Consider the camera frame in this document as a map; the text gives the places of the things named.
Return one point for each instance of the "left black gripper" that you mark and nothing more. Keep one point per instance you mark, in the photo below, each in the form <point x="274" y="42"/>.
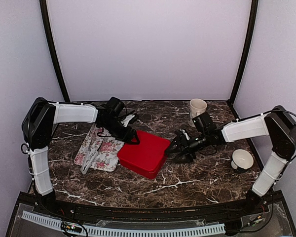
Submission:
<point x="127" y="138"/>

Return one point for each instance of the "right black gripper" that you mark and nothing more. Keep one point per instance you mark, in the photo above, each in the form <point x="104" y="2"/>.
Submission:
<point x="181" y="141"/>

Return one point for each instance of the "red box lid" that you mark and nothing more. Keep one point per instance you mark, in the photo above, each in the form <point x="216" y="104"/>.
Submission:
<point x="146" y="158"/>

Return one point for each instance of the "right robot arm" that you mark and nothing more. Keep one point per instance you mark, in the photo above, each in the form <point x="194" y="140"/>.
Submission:
<point x="277" y="124"/>

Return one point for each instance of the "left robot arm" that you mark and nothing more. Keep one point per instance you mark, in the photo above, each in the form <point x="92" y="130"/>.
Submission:
<point x="38" y="124"/>

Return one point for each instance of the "floral rectangular tray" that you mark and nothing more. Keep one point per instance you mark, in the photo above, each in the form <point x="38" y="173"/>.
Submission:
<point x="104" y="150"/>

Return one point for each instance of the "cream ceramic mug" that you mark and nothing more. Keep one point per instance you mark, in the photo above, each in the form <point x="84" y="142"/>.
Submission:
<point x="196" y="107"/>

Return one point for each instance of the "white and dark bowl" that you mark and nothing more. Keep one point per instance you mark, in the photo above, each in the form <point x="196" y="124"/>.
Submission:
<point x="241" y="160"/>

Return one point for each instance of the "small circuit board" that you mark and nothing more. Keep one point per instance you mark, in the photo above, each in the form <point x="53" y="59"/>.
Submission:
<point x="71" y="228"/>

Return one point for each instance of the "black front table rail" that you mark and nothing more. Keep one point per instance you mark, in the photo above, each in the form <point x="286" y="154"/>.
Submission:
<point x="89" y="213"/>

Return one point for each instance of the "white slotted cable duct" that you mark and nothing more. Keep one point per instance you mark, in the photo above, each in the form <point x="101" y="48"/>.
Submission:
<point x="123" y="229"/>

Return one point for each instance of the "left black frame post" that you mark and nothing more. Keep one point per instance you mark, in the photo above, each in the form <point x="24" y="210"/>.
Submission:
<point x="52" y="49"/>

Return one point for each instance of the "black frame post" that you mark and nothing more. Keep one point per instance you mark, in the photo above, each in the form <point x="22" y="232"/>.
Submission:
<point x="52" y="49"/>
<point x="245" y="51"/>

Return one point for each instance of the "right black frame post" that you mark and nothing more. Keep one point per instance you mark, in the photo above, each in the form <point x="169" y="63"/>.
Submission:
<point x="245" y="51"/>

